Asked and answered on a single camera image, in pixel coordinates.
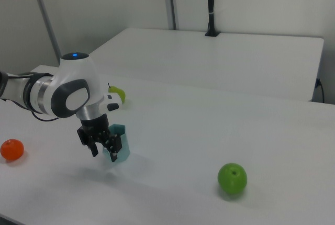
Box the green toy apple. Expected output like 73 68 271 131
217 162 248 195

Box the green toy pear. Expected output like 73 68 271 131
107 82 127 104

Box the white background table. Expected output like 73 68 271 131
86 27 325 103

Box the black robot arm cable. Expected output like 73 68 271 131
5 71 61 122

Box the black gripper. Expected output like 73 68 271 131
76 113 123 163

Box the grey wall frame post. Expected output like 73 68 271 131
161 0 179 30

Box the slanted grey frame post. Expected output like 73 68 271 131
29 0 63 66

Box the black camera stand pole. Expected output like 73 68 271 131
204 0 220 38

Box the black wall socket cable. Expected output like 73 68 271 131
315 77 326 104

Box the light blue hexagonal mug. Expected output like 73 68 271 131
101 123 131 164

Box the orange toy mandarin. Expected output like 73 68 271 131
0 138 25 161

